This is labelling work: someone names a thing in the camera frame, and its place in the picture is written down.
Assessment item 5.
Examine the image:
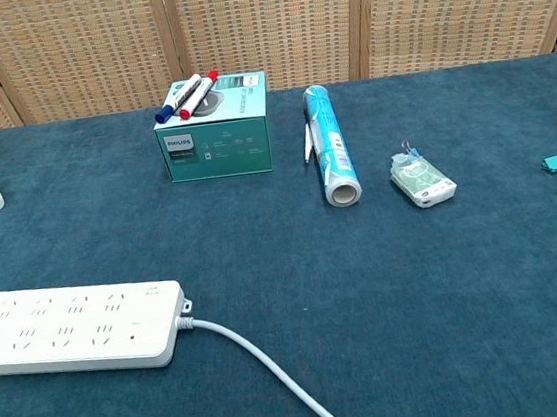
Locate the woven rattan folding screen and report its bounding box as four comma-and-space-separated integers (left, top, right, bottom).
0, 0, 557, 136

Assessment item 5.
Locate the small blue binder clip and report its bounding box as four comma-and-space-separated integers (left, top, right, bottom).
400, 138, 423, 161

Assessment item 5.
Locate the white power strip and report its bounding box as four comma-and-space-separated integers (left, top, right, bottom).
0, 270, 201, 386

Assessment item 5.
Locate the white pen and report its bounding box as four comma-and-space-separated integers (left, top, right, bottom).
300, 121, 316, 164

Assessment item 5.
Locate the white power strip cable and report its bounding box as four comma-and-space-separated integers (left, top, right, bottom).
175, 297, 360, 417

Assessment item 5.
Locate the blue capped whiteboard marker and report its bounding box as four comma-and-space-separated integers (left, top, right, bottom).
150, 72, 208, 125

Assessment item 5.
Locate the teal carpet table cover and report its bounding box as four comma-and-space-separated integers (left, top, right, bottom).
0, 51, 557, 417

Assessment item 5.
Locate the red capped whiteboard marker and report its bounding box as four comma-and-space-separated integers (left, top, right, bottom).
174, 68, 225, 121

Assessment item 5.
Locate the blue plastic wrap roll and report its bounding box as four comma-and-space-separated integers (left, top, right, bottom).
301, 80, 366, 210

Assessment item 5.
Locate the teal Philips cardboard box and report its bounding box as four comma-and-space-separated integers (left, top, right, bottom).
148, 70, 276, 186

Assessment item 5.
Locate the white green tissue pack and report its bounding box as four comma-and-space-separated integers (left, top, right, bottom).
387, 145, 460, 212

